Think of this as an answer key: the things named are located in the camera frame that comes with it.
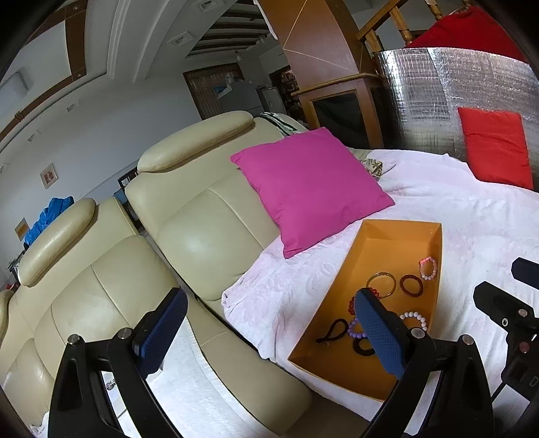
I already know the gold bangle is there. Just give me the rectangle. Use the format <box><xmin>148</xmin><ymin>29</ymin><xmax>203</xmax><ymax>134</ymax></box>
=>
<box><xmin>366</xmin><ymin>272</ymin><xmax>397</xmax><ymax>301</ymax></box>

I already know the grey refrigerator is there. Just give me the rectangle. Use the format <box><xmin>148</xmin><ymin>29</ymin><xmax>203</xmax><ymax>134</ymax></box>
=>
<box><xmin>219</xmin><ymin>80</ymin><xmax>264</xmax><ymax>116</ymax></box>

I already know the pale pink blanket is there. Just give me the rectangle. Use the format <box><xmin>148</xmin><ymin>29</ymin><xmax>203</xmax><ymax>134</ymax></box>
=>
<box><xmin>221</xmin><ymin>147</ymin><xmax>539</xmax><ymax>434</ymax></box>

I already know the dark wooden chair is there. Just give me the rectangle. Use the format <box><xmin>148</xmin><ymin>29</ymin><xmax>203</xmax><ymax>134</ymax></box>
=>
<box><xmin>117</xmin><ymin>167</ymin><xmax>141</xmax><ymax>230</ymax></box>

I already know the white refrigerator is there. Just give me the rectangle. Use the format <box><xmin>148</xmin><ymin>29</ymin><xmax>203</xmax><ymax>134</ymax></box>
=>
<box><xmin>257</xmin><ymin>86</ymin><xmax>287</xmax><ymax>116</ymax></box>

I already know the dark shelf unit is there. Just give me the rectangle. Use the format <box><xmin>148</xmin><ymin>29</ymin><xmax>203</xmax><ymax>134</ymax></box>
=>
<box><xmin>269</xmin><ymin>65</ymin><xmax>302</xmax><ymax>123</ymax></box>

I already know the small framed picture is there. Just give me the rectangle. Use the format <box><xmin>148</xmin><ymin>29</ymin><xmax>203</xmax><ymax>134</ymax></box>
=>
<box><xmin>39</xmin><ymin>163</ymin><xmax>58</xmax><ymax>190</ymax></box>

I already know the flat red cushion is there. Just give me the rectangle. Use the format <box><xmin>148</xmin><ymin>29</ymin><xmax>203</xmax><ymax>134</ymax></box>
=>
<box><xmin>457</xmin><ymin>106</ymin><xmax>535</xmax><ymax>191</ymax></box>

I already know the cream leather sofa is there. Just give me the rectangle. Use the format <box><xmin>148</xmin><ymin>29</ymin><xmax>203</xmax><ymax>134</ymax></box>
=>
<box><xmin>0</xmin><ymin>111</ymin><xmax>312</xmax><ymax>438</ymax></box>

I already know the red bead bracelet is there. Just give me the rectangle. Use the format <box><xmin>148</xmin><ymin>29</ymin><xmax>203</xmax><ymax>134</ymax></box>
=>
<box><xmin>347</xmin><ymin>286</ymin><xmax>382</xmax><ymax>316</ymax></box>

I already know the plump red cushion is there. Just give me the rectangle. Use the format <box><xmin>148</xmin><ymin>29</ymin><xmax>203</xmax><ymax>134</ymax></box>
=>
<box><xmin>406</xmin><ymin>5</ymin><xmax>529</xmax><ymax>64</ymax></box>

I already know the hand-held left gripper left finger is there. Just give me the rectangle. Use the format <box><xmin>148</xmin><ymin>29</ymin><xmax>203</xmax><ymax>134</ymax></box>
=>
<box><xmin>47</xmin><ymin>287</ymin><xmax>189</xmax><ymax>438</ymax></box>

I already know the brown lattice door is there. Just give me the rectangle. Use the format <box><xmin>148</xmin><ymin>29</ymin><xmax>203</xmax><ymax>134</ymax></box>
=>
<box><xmin>183</xmin><ymin>62</ymin><xmax>245</xmax><ymax>121</ymax></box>

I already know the pink bead bracelet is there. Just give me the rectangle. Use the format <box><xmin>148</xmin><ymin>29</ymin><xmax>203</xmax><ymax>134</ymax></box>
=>
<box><xmin>418</xmin><ymin>256</ymin><xmax>439</xmax><ymax>281</ymax></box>

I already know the white bead bracelet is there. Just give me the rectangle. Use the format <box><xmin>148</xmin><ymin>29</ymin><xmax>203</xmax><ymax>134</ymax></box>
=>
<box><xmin>398</xmin><ymin>310</ymin><xmax>428</xmax><ymax>331</ymax></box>

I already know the dark red bangle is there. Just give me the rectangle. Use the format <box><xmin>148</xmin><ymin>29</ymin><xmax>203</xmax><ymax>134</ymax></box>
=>
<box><xmin>399</xmin><ymin>274</ymin><xmax>425</xmax><ymax>295</ymax></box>

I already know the silver foil mat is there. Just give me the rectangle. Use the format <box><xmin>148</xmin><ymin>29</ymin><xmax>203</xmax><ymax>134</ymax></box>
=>
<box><xmin>375</xmin><ymin>47</ymin><xmax>539</xmax><ymax>163</ymax></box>

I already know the blue cloth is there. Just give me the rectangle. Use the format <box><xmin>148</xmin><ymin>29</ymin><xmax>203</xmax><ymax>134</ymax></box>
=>
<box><xmin>23</xmin><ymin>196</ymin><xmax>76</xmax><ymax>249</ymax></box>

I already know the striped cloth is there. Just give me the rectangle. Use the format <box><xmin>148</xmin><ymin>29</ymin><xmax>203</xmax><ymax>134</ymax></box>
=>
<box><xmin>259</xmin><ymin>112</ymin><xmax>310</xmax><ymax>137</ymax></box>

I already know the black hair tie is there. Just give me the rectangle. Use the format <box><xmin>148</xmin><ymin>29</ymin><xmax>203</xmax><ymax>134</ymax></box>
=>
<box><xmin>351</xmin><ymin>335</ymin><xmax>380</xmax><ymax>358</ymax></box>
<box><xmin>316</xmin><ymin>319</ymin><xmax>350</xmax><ymax>344</ymax></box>

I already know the white fuzzy seat cover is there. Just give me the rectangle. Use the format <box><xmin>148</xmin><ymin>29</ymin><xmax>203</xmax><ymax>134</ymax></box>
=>
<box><xmin>107</xmin><ymin>324</ymin><xmax>270</xmax><ymax>438</ymax></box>

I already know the pink cushion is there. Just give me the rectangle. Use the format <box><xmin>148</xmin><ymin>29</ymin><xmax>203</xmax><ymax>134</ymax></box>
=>
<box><xmin>230</xmin><ymin>127</ymin><xmax>395</xmax><ymax>259</ymax></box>

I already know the purple bead bracelet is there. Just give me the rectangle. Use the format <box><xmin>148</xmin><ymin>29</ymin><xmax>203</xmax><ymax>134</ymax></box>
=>
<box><xmin>347</xmin><ymin>318</ymin><xmax>371</xmax><ymax>340</ymax></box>

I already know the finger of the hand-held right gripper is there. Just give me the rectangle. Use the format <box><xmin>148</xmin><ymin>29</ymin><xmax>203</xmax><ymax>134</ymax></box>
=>
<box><xmin>474</xmin><ymin>281</ymin><xmax>539</xmax><ymax>333</ymax></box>
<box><xmin>511</xmin><ymin>258</ymin><xmax>539</xmax><ymax>291</ymax></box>

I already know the black cable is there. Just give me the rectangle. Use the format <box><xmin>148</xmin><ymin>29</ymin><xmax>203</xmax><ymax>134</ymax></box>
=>
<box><xmin>490</xmin><ymin>375</ymin><xmax>512</xmax><ymax>401</ymax></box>

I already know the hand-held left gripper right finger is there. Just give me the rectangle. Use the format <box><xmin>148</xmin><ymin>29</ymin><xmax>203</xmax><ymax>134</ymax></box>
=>
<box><xmin>354</xmin><ymin>288</ymin><xmax>494</xmax><ymax>438</ymax></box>

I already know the wooden railing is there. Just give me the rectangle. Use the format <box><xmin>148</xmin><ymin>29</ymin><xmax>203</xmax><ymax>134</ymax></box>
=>
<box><xmin>357</xmin><ymin>0</ymin><xmax>481</xmax><ymax>53</ymax></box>

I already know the orange box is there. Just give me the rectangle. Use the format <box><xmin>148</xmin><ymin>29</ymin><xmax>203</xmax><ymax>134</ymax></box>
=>
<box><xmin>287</xmin><ymin>219</ymin><xmax>444</xmax><ymax>403</ymax></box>

